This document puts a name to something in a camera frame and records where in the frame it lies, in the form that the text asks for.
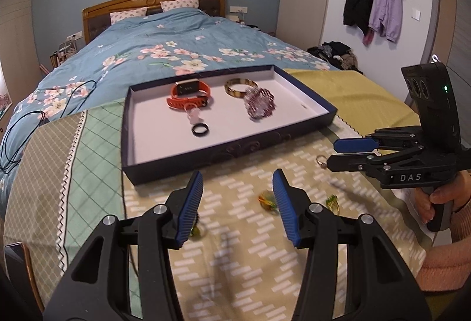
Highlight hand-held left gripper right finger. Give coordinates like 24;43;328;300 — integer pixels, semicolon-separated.
272;169;432;321

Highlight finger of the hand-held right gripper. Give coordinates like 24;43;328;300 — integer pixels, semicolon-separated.
327;149;428;175
333;127;424;154

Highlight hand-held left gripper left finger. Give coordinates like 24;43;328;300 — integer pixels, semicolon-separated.
42;171;204;321

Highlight green hair tie black band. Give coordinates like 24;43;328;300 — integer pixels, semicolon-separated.
189;217;207;239

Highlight green orange hair tie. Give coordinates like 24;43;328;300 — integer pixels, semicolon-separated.
258;190;278;212

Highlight dark blue shallow box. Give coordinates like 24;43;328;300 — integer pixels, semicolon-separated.
121;64;338;186

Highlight pink bow hair clip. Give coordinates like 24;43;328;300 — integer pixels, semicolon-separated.
184;104;205;125

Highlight purple beaded bracelet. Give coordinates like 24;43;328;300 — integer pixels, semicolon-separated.
243;86;276;120

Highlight orange smart watch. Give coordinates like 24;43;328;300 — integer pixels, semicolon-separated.
167;80;213;110

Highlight amber bangle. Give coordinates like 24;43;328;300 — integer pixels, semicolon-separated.
224;78;258;99

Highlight person's right forearm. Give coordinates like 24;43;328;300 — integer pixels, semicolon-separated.
417;196;471;293

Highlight person's right hand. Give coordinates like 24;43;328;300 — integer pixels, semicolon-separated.
414;168;471;226

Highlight yellow blanket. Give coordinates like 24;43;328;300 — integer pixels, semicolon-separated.
283;68;422;131

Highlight green olive patterned cloth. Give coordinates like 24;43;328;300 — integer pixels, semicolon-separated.
4;100;428;321

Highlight dark clothes pile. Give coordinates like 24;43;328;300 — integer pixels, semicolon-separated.
307;41;364;73

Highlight purple jacket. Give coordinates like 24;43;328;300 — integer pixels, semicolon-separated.
362;0;406;47

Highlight black jacket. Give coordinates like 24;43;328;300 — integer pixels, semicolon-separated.
343;0;378;37

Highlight blue floral duvet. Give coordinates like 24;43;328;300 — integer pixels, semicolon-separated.
0;7;341;213

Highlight brown-edged dark board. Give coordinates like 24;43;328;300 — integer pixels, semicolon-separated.
4;242;45;314

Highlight bottles on nightstand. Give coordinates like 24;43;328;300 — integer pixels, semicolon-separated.
49;36;80;68

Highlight white dotted pillow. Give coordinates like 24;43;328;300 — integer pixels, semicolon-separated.
110;7;148;26
161;0;200;12

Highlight wooden bed headboard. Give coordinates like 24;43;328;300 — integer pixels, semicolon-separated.
82;0;227;46

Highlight beige wardrobe by window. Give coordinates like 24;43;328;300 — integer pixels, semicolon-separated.
0;0;49;93

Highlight green yellow hair tie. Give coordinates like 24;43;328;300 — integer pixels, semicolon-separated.
325;195;342;216

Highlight brown door frame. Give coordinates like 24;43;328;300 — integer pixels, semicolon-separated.
427;0;471;68

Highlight black cable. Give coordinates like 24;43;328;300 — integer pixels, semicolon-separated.
0;80;97;175

